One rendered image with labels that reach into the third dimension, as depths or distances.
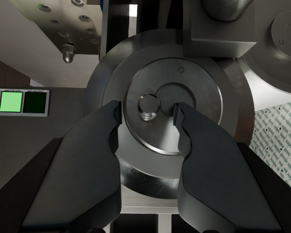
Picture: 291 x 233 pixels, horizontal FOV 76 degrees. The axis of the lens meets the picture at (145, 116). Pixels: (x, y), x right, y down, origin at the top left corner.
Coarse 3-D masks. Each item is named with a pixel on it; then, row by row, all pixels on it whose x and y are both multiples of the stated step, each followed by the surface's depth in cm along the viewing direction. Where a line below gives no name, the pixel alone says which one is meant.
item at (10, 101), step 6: (6, 96) 48; (12, 96) 48; (18, 96) 48; (6, 102) 48; (12, 102) 48; (18, 102) 48; (0, 108) 48; (6, 108) 48; (12, 108) 48; (18, 108) 48
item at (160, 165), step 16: (144, 48) 16; (160, 48) 16; (176, 48) 16; (128, 64) 16; (144, 64) 16; (208, 64) 16; (112, 80) 16; (128, 80) 16; (224, 80) 16; (112, 96) 16; (224, 96) 16; (224, 112) 16; (128, 128) 15; (224, 128) 15; (128, 144) 15; (128, 160) 15; (144, 160) 15; (160, 160) 15; (176, 160) 15; (160, 176) 15; (176, 176) 15
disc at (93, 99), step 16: (144, 32) 17; (160, 32) 17; (176, 32) 17; (112, 48) 17; (128, 48) 16; (112, 64) 16; (224, 64) 17; (96, 80) 16; (240, 80) 16; (96, 96) 16; (240, 96) 16; (240, 112) 16; (240, 128) 16; (128, 176) 15; (144, 176) 15; (144, 192) 15; (160, 192) 15; (176, 192) 15
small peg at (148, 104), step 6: (144, 96) 11; (150, 96) 11; (156, 96) 11; (138, 102) 11; (144, 102) 11; (150, 102) 11; (156, 102) 11; (138, 108) 11; (144, 108) 11; (150, 108) 11; (156, 108) 11; (138, 114) 14; (144, 114) 11; (150, 114) 11; (156, 114) 11; (144, 120) 13; (150, 120) 13
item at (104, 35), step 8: (104, 0) 18; (112, 0) 20; (120, 0) 26; (104, 8) 18; (112, 8) 20; (120, 8) 26; (104, 16) 17; (112, 16) 20; (120, 16) 27; (104, 24) 17; (112, 24) 20; (120, 24) 27; (104, 32) 17; (112, 32) 20; (120, 32) 27; (104, 40) 17; (112, 40) 20; (120, 40) 27; (104, 48) 17
